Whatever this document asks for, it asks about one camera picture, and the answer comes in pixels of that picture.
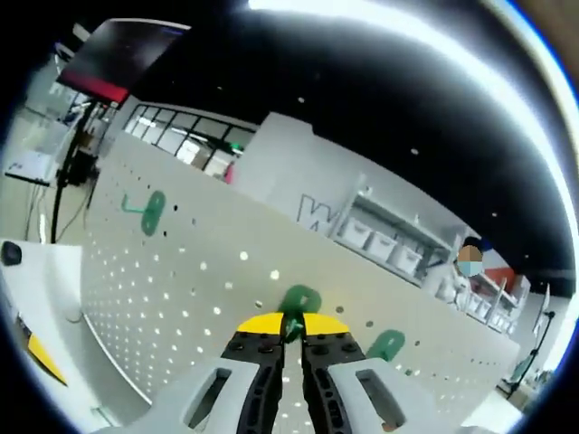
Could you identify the white storage shelf rack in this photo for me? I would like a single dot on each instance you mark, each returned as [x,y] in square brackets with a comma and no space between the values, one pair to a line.
[407,217]
[495,307]

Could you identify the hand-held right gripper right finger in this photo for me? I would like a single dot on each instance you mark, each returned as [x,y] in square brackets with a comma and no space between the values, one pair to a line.
[344,393]

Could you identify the tripod stand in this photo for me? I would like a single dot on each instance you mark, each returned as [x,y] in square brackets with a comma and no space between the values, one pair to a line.
[545,316]

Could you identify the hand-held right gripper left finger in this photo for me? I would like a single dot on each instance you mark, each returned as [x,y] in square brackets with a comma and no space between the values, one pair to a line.
[226,398]

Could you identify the green hook assembly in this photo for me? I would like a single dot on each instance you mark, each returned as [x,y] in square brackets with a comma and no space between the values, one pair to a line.
[151,217]
[386,343]
[300,296]

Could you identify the small black object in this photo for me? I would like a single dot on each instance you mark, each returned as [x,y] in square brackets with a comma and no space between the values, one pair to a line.
[11,254]

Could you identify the black framed glass partition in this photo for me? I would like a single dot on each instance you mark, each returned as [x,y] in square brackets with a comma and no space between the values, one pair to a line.
[190,131]

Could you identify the row of white storage bins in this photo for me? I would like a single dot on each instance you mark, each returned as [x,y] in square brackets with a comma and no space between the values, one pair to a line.
[382,244]

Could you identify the black display stand pole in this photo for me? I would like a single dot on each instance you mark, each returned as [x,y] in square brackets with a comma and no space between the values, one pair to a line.
[68,167]

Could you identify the hanging dark display screen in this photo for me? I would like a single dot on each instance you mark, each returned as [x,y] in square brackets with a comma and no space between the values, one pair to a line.
[117,54]

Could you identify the white perforated mounting plate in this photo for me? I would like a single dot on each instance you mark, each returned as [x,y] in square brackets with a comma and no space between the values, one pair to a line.
[217,253]

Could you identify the large wall letter sign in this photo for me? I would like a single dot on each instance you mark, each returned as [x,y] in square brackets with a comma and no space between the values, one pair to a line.
[312,214]

